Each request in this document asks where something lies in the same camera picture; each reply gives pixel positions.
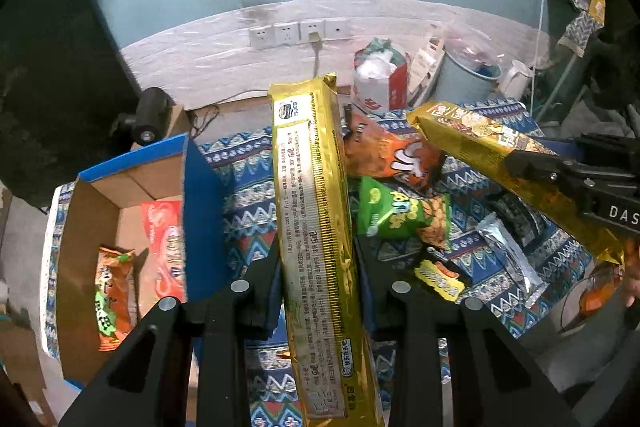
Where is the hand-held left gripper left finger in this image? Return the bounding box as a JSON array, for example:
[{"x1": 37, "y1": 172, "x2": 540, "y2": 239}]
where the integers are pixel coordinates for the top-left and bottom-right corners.
[{"x1": 59, "y1": 239, "x2": 283, "y2": 427}]

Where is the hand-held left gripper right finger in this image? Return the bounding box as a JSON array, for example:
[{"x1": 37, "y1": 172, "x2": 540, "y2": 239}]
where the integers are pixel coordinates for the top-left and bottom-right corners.
[{"x1": 354, "y1": 234, "x2": 583, "y2": 427}]

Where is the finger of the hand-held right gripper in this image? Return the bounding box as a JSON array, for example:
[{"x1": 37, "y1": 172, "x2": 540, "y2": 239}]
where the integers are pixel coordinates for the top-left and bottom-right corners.
[
  {"x1": 504, "y1": 148, "x2": 598, "y2": 214},
  {"x1": 574, "y1": 133, "x2": 640, "y2": 158}
]

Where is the black white-print snack bag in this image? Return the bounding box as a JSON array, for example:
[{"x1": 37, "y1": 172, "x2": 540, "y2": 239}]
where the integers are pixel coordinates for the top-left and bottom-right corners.
[{"x1": 487, "y1": 193, "x2": 551, "y2": 250}]

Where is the small yellow snack packet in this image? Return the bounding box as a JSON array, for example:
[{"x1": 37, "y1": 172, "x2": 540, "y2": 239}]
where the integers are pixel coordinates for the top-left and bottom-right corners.
[{"x1": 413, "y1": 258, "x2": 464, "y2": 304}]

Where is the long gold biscuit packet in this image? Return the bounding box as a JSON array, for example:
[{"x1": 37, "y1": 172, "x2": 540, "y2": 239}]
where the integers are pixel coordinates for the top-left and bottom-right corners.
[
  {"x1": 406, "y1": 101, "x2": 626, "y2": 265},
  {"x1": 266, "y1": 73, "x2": 387, "y2": 427}
]

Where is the black snack packet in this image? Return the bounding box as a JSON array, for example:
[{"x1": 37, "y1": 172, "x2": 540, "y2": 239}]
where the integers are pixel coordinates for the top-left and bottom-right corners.
[{"x1": 424, "y1": 246, "x2": 483, "y2": 290}]

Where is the silver foil snack packet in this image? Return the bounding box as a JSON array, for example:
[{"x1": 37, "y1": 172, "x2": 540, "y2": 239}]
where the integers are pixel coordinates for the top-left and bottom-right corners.
[{"x1": 474, "y1": 212, "x2": 549, "y2": 306}]

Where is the green snack bag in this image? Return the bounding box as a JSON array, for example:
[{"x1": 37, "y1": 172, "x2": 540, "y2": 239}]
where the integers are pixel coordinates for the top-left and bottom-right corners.
[{"x1": 356, "y1": 176, "x2": 453, "y2": 252}]

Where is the red-orange snack packet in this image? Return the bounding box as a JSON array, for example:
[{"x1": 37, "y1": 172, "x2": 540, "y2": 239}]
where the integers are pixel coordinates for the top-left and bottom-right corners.
[{"x1": 140, "y1": 199, "x2": 188, "y2": 304}]

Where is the orange and green snack packet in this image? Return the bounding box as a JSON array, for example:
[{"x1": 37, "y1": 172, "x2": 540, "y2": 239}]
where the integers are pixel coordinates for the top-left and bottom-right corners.
[{"x1": 94, "y1": 246, "x2": 139, "y2": 353}]

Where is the orange snack bag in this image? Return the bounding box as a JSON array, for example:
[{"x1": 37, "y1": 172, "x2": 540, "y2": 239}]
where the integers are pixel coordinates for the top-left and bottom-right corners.
[{"x1": 344, "y1": 106, "x2": 447, "y2": 194}]

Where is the blue-edged cardboard box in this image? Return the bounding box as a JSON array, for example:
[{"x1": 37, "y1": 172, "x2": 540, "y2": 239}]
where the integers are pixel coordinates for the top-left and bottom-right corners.
[{"x1": 56, "y1": 133, "x2": 227, "y2": 383}]

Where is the person's right hand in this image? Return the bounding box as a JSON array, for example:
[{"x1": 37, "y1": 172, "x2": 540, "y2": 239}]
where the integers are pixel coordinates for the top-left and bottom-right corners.
[{"x1": 622, "y1": 241, "x2": 640, "y2": 310}]

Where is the blue patterned tablecloth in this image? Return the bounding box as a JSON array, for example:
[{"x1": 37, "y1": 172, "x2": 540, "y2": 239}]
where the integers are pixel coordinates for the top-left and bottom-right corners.
[{"x1": 42, "y1": 99, "x2": 596, "y2": 427}]

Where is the chevron patterned cloth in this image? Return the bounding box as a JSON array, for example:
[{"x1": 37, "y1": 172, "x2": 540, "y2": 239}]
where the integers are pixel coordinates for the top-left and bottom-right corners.
[{"x1": 557, "y1": 12, "x2": 603, "y2": 58}]

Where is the pale blue bucket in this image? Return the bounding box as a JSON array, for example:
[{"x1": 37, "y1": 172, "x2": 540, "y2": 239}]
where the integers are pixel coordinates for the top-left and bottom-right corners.
[{"x1": 434, "y1": 49, "x2": 502, "y2": 104}]

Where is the yellow hanging packet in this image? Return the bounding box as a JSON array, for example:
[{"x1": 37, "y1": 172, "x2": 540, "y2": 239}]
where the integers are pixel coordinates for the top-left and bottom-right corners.
[{"x1": 587, "y1": 0, "x2": 607, "y2": 28}]

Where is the folded cardboard packaging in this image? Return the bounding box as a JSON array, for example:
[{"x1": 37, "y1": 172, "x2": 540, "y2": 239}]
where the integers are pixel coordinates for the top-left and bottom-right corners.
[{"x1": 407, "y1": 34, "x2": 446, "y2": 95}]

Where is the red and white bag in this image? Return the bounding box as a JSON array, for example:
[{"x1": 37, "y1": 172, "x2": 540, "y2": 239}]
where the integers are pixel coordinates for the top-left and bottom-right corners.
[{"x1": 351, "y1": 37, "x2": 409, "y2": 112}]

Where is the thin white cord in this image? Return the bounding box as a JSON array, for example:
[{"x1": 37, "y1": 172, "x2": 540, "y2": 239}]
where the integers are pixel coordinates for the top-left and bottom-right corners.
[{"x1": 530, "y1": 0, "x2": 549, "y2": 108}]

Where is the black floor cable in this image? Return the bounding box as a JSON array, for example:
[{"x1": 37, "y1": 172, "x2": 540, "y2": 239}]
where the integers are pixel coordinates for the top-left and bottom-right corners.
[{"x1": 187, "y1": 104, "x2": 221, "y2": 134}]

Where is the plug with beige cable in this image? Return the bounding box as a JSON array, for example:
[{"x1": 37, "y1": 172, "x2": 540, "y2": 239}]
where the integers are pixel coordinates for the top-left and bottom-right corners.
[{"x1": 307, "y1": 33, "x2": 324, "y2": 78}]

